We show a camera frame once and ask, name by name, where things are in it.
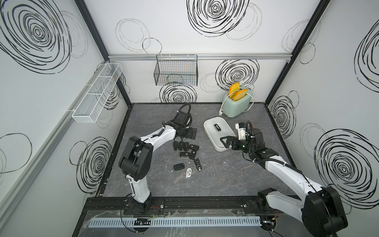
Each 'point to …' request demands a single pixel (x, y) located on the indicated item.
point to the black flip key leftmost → (175, 145)
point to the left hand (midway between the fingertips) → (189, 132)
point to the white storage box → (214, 136)
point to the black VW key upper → (194, 147)
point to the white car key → (188, 172)
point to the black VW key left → (184, 154)
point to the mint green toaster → (232, 108)
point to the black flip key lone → (178, 166)
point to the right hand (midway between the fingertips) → (226, 139)
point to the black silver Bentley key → (215, 126)
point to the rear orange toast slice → (234, 87)
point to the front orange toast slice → (240, 95)
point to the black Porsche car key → (197, 163)
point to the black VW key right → (193, 154)
